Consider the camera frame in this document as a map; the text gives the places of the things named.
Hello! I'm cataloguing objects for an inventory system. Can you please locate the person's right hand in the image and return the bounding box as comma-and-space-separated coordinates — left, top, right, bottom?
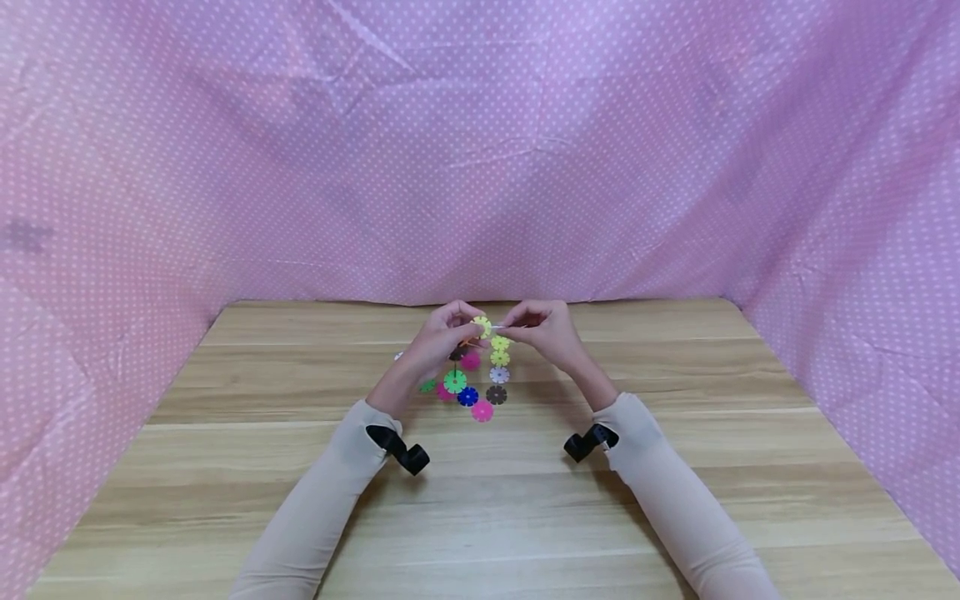
497, 299, 593, 373

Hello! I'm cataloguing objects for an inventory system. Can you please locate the person's left forearm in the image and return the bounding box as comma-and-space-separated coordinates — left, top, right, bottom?
228, 367, 438, 600

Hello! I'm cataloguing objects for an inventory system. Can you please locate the person's right forearm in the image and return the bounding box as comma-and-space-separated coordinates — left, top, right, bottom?
559, 348, 785, 600

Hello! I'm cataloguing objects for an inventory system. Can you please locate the person's left hand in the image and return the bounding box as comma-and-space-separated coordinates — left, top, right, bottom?
403, 300, 490, 388

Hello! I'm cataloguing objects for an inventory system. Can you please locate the pile of coloured discs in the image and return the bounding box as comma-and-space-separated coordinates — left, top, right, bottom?
417, 334, 512, 423

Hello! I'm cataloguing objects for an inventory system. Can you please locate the black wrist band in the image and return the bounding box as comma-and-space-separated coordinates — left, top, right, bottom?
366, 425, 431, 477
563, 423, 621, 464

